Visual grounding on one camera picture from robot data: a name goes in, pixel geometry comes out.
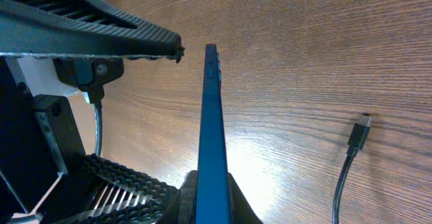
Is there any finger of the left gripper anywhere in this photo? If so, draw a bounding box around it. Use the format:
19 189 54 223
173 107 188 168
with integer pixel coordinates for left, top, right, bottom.
1 0 184 61
54 155 178 223

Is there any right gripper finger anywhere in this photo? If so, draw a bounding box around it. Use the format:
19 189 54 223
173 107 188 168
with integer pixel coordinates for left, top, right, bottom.
158 170 262 223

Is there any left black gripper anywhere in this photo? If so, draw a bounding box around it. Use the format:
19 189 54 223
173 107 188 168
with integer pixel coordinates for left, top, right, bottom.
1 57 124 223

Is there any blue Galaxy smartphone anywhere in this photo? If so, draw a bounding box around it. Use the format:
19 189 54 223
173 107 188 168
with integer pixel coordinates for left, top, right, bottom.
194 43 234 224

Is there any black charger cable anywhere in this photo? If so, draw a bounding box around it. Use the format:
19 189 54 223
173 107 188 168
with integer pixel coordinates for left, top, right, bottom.
331 113 373 224

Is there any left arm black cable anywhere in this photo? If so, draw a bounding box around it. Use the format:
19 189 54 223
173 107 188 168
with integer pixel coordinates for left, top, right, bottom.
84 88 104 157

